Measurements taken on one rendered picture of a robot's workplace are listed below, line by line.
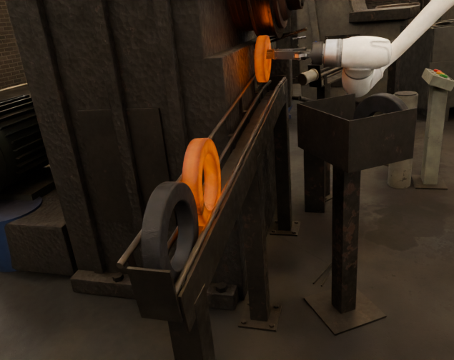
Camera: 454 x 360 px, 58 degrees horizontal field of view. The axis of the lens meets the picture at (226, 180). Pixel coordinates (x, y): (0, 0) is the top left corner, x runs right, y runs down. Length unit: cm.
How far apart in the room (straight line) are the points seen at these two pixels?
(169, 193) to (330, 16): 381
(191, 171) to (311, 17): 370
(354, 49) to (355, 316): 88
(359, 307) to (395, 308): 12
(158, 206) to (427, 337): 107
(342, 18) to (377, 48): 292
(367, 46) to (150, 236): 100
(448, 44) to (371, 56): 231
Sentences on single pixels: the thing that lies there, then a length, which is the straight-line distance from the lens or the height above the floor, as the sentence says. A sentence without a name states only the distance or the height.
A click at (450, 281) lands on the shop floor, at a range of 176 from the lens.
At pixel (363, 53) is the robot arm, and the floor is 83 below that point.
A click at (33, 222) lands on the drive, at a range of 190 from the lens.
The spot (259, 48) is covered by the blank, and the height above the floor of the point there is 87.
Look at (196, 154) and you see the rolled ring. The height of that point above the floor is 74.
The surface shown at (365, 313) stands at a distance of 153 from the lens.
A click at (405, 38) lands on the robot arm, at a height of 85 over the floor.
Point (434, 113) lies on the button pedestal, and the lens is 239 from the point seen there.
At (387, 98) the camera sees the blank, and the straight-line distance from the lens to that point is 117.
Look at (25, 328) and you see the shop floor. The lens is 173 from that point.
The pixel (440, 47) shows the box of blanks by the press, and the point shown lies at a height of 59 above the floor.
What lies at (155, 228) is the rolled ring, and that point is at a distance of 64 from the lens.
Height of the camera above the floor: 99
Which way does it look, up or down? 22 degrees down
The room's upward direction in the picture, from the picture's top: 6 degrees counter-clockwise
